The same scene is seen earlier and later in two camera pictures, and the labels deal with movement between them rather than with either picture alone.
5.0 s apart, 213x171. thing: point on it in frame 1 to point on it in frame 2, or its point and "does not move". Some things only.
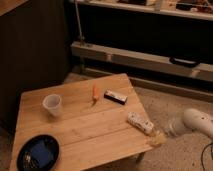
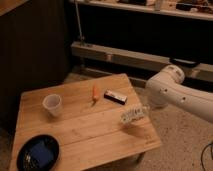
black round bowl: x=38 y=153 does not move
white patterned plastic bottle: x=143 y=124 to x=134 y=113
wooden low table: x=94 y=122 does not move
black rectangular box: x=115 y=97 does not move
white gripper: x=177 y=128 to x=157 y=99
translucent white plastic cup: x=52 y=103 does not move
